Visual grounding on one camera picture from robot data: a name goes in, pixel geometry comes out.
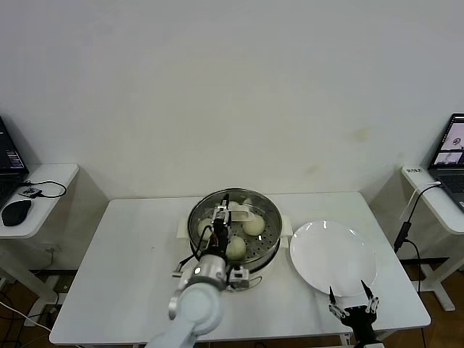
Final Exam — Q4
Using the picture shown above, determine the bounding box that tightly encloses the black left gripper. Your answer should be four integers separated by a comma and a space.
210, 194, 233, 258

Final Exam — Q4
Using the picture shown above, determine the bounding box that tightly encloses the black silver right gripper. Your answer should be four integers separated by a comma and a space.
328, 279, 381, 348

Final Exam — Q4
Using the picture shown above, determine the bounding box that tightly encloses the stainless perforated steamer basket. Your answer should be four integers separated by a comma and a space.
175, 187, 293, 271

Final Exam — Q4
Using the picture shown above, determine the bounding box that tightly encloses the round white plate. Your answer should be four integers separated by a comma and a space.
289, 219, 378, 298

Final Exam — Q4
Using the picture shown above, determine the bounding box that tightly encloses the cream electric cooker base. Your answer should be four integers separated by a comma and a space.
188, 242, 280, 287

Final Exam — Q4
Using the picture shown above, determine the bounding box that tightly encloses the white rectangular work table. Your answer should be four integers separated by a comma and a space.
49, 191, 431, 348

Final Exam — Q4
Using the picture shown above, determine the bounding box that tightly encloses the white side desk with label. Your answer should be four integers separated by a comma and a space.
400, 165, 464, 312

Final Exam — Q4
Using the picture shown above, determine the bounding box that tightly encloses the white side desk with mouse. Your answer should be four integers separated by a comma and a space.
0, 163, 79, 316

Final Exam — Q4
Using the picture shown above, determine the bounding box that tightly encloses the grey laptop with bright windows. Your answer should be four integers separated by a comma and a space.
426, 112, 464, 213

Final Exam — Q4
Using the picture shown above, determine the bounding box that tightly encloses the black computer mouse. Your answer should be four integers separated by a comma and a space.
0, 199, 33, 228

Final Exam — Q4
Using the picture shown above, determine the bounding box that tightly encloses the black laptop with dark screen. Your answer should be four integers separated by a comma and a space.
0, 115, 30, 211

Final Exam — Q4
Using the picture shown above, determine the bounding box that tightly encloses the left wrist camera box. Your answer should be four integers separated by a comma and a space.
228, 266, 252, 291

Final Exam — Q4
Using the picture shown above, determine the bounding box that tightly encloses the white flat cable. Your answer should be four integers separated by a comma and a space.
399, 182, 443, 221

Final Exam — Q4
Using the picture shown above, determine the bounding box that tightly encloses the black hub cable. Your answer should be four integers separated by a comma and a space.
16, 180, 67, 199

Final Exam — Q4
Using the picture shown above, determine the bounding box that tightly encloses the white floor cable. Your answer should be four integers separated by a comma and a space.
0, 302, 51, 333

